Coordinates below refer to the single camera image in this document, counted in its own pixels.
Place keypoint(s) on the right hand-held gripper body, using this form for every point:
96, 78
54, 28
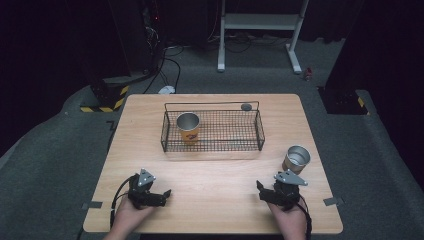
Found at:
287, 193

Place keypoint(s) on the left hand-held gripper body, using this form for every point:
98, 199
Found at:
142, 191

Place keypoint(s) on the orange-labelled tin can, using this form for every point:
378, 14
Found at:
188, 128

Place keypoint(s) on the person's right hand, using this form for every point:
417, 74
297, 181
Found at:
288, 222

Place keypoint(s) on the person's left hand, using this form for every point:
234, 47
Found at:
128, 218

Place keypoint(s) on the brown-labelled tin can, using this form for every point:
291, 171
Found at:
296, 160

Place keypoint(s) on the grey tape strip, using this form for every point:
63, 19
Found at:
91, 205
333, 201

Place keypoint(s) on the grey round disc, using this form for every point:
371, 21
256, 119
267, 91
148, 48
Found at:
246, 107

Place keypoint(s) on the black yellow striped base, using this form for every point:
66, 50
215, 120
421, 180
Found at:
345, 101
107, 96

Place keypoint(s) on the white power strip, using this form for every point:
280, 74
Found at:
166, 89

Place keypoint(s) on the small red object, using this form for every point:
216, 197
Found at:
308, 74

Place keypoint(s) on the black computer tower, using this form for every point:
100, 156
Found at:
150, 33

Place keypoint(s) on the white metal stand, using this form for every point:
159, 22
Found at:
260, 22

